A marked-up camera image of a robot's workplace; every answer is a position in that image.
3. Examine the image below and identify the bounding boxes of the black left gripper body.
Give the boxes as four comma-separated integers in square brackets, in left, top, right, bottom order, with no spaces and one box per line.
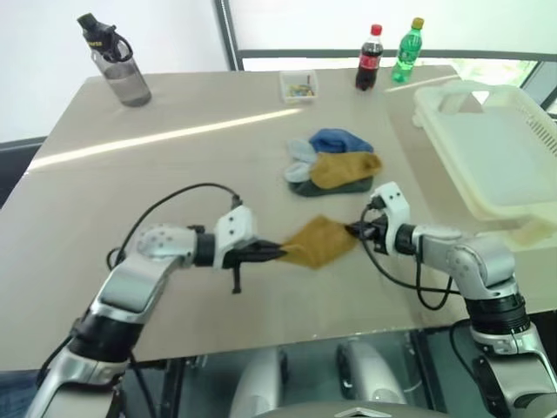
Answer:
[224,240,267,294]

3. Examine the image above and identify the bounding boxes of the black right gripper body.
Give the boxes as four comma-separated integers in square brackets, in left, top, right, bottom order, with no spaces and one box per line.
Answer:
[361,207,392,255]

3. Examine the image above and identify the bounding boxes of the mustard yellow sock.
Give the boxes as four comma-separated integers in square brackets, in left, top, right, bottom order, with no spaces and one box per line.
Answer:
[277,214,359,272]
[309,152,384,190]

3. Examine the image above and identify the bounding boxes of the dark green sock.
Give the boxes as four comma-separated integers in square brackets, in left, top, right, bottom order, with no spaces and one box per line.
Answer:
[287,174,375,199]

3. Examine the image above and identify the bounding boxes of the light grey sock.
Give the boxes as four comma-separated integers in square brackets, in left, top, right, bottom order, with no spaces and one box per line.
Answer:
[283,160,316,185]
[285,138,319,164]

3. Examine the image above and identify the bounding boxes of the blue sock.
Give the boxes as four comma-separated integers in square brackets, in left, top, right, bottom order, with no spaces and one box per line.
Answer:
[309,127,375,155]

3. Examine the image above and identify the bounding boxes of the cream plastic basket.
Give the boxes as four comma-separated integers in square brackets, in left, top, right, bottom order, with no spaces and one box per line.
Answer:
[411,80,557,251]

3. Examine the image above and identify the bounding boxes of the silver rounded robot leg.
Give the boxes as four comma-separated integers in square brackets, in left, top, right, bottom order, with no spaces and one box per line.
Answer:
[229,347,289,418]

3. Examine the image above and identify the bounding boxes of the clear plastic box coloured bits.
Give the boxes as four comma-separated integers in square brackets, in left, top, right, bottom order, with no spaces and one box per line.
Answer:
[278,69,319,105]

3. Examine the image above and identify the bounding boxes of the cola bottle red cap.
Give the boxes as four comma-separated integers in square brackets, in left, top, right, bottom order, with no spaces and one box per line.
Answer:
[354,24,385,92]

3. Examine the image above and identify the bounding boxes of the dark rounded robot torso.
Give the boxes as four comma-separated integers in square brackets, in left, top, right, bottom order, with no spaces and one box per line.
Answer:
[268,401,441,418]

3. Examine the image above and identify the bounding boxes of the green soda bottle yellow cap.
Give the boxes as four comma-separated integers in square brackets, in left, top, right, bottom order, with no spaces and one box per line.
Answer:
[391,17,426,84]

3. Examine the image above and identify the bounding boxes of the grey water bottle black lid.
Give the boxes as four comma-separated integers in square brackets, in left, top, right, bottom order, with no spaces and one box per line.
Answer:
[77,12,153,108]

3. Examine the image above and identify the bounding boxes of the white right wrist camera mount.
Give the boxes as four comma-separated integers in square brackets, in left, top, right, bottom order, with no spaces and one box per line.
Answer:
[368,181,412,239]

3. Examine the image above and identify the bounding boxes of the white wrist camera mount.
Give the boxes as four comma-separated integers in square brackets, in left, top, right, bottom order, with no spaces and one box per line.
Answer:
[213,204,258,269]
[368,181,412,239]

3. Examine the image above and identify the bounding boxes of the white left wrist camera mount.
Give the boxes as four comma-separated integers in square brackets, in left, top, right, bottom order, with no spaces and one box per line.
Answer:
[213,204,258,269]

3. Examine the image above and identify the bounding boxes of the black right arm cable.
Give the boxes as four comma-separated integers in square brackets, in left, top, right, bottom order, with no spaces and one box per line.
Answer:
[359,198,460,311]

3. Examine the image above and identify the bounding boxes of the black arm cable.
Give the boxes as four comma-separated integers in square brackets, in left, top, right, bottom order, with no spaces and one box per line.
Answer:
[106,182,243,270]
[359,198,460,311]

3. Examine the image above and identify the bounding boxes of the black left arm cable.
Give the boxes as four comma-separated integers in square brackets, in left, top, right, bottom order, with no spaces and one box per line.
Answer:
[106,182,243,270]

